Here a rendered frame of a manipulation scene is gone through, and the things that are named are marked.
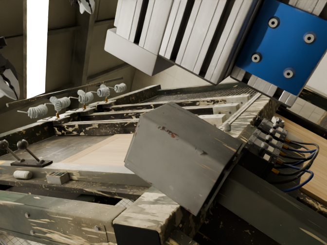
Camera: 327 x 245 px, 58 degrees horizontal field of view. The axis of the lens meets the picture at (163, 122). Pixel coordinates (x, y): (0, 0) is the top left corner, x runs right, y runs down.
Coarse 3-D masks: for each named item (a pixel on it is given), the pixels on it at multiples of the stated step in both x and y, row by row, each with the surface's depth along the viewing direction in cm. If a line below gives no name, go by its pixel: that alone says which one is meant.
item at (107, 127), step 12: (60, 108) 181; (48, 120) 179; (60, 120) 177; (108, 120) 166; (120, 120) 160; (132, 120) 156; (204, 120) 132; (216, 120) 129; (60, 132) 180; (72, 132) 175; (84, 132) 170; (96, 132) 165; (108, 132) 161; (120, 132) 157; (132, 132) 153
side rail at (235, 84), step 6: (210, 84) 272; (222, 84) 262; (228, 84) 259; (234, 84) 257; (240, 84) 254; (162, 90) 293; (168, 90) 290; (174, 90) 286; (180, 90) 283; (186, 90) 280; (192, 90) 277; (198, 90) 275; (204, 90) 272
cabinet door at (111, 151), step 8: (112, 136) 150; (120, 136) 147; (128, 136) 144; (96, 144) 139; (104, 144) 137; (112, 144) 135; (120, 144) 133; (128, 144) 131; (80, 152) 130; (88, 152) 128; (96, 152) 127; (104, 152) 125; (112, 152) 123; (120, 152) 121; (64, 160) 122; (72, 160) 120; (80, 160) 119; (88, 160) 118; (96, 160) 116; (104, 160) 114; (112, 160) 113; (120, 160) 111
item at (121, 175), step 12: (0, 168) 124; (12, 168) 120; (24, 168) 116; (36, 168) 112; (48, 168) 109; (60, 168) 106; (72, 168) 104; (84, 168) 102; (96, 168) 100; (108, 168) 98; (120, 168) 96; (84, 180) 101; (96, 180) 98; (108, 180) 95; (120, 180) 93; (132, 180) 90; (144, 180) 88
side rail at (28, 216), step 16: (0, 192) 89; (16, 192) 87; (0, 208) 84; (16, 208) 79; (32, 208) 76; (48, 208) 73; (64, 208) 72; (80, 208) 71; (96, 208) 69; (112, 208) 68; (0, 224) 86; (16, 224) 82; (32, 224) 78; (48, 224) 75; (64, 224) 71; (80, 224) 68; (96, 224) 66; (112, 224) 63; (32, 240) 80; (48, 240) 77; (64, 240) 73; (80, 240) 70; (96, 240) 67; (112, 240) 65
